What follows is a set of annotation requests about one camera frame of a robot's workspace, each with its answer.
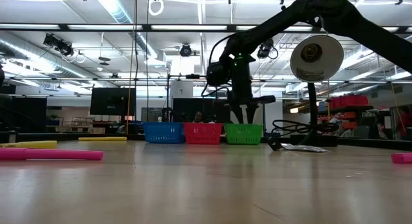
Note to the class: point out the blue plastic basket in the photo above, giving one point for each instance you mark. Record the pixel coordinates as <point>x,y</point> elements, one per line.
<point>164,133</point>

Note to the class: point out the black partition panel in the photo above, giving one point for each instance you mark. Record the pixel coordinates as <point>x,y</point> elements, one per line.
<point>183,109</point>
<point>29,114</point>

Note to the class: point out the person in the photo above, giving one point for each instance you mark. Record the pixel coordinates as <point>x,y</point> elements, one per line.
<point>199,117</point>
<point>405,119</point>

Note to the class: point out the black overhead camera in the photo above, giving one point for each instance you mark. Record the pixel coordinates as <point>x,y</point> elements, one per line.
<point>265,50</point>
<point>59,45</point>
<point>185,51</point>

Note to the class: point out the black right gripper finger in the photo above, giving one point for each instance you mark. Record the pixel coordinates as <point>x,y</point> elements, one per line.
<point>251,112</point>
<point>238,113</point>

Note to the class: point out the black rectangular frame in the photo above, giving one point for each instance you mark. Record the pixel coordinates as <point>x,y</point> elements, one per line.
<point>193,76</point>

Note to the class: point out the red storage bins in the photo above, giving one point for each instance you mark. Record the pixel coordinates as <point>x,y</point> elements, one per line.
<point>349,101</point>

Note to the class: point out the green plastic basket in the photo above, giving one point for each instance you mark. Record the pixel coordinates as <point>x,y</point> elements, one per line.
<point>243,134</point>

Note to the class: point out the pink clip marker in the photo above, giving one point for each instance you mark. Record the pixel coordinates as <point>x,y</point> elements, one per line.
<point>402,158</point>
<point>58,154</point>

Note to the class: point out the black wall monitor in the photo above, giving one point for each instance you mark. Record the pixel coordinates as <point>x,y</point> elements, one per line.
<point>112,101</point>

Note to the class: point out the yellow marker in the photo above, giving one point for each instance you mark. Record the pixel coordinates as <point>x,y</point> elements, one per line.
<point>35,144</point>
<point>103,139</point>

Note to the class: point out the black aluminium rig frame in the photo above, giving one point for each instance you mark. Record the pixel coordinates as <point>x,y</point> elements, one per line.
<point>190,27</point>

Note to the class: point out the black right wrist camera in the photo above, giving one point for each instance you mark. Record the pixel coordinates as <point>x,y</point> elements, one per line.
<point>217,74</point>

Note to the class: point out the red plastic basket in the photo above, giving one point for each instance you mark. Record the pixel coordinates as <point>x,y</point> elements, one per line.
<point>202,134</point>

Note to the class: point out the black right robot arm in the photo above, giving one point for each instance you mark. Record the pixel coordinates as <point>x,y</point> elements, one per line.
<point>354,21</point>

